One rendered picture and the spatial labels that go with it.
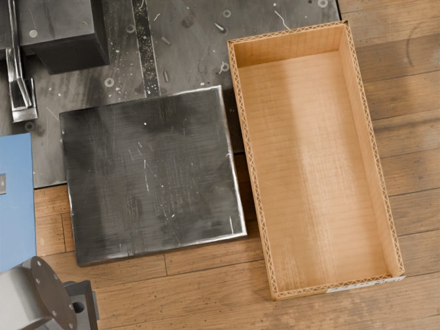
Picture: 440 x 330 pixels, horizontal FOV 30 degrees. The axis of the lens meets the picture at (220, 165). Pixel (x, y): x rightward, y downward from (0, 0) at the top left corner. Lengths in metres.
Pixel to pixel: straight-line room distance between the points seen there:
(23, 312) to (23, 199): 0.28
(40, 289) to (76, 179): 0.32
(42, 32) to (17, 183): 0.15
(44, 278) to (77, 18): 0.35
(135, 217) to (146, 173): 0.05
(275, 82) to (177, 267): 0.22
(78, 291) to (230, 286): 0.26
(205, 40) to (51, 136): 0.19
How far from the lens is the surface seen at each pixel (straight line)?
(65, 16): 0.83
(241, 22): 0.89
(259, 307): 0.82
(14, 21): 0.83
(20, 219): 0.77
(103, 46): 0.86
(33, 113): 0.80
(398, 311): 0.83
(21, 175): 0.78
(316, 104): 0.86
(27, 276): 0.52
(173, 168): 0.82
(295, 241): 0.82
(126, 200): 0.82
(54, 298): 0.54
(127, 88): 0.88
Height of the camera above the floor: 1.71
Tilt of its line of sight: 75 degrees down
